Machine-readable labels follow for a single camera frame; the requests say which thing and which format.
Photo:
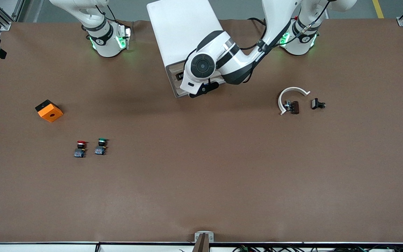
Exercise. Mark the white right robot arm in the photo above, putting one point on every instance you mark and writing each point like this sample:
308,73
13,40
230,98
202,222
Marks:
105,43

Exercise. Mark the orange and black button box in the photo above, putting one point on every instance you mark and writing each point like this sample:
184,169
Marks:
50,112

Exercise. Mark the white table edge rail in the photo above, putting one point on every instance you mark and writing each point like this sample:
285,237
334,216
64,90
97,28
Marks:
47,247

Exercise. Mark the white drawer cabinet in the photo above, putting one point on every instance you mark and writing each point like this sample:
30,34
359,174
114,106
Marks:
180,28

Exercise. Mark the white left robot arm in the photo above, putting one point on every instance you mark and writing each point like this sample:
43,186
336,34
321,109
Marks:
229,59

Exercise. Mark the green push button switch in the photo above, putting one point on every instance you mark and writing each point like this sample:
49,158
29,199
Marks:
100,150

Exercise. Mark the small dark brown connector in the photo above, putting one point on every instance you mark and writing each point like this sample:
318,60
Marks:
294,107

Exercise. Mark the white curved plastic bracket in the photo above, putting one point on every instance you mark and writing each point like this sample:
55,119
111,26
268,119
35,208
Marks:
294,89

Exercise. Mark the small black clip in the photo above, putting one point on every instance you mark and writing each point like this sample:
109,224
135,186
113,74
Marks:
316,104

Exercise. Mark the brown table cover sheet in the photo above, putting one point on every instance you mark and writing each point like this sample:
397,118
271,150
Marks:
187,182

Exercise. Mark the cream cabinet drawer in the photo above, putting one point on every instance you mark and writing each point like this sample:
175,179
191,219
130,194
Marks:
178,84
181,92
175,68
173,77

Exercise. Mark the metal bracket with brown post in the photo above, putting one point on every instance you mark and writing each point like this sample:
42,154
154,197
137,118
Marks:
204,241

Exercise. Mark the red push button switch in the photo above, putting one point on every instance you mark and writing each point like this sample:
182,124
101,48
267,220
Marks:
79,152

